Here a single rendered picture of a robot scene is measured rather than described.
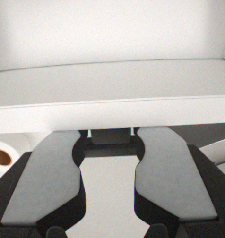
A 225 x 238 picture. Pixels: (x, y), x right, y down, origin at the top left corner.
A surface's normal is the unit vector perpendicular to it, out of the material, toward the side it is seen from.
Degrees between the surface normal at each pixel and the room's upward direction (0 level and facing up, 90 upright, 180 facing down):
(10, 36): 0
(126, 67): 90
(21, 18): 0
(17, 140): 90
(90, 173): 0
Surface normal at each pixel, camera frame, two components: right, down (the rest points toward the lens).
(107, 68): -0.05, -0.87
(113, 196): 0.01, 0.50
